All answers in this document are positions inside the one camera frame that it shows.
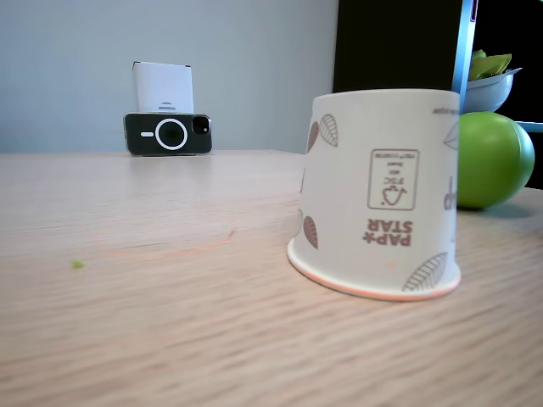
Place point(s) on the green ball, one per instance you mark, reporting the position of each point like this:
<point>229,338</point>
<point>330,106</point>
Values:
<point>488,161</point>

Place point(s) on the white leaf-print paper cup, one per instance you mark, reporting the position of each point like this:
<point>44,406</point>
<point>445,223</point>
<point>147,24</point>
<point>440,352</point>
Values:
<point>360,186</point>

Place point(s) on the white cardboard box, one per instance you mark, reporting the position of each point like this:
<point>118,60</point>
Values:
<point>163,85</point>

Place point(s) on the small green crumb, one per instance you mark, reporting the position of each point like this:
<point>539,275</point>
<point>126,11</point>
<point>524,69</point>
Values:
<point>77,264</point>

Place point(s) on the white bowl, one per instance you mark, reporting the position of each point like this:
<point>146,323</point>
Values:
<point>488,91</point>

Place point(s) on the green leafy plant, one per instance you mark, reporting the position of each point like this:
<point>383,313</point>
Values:
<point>488,65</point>

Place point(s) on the blue shelf frame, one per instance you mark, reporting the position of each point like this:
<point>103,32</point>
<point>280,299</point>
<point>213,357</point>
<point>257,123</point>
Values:
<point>463,46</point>

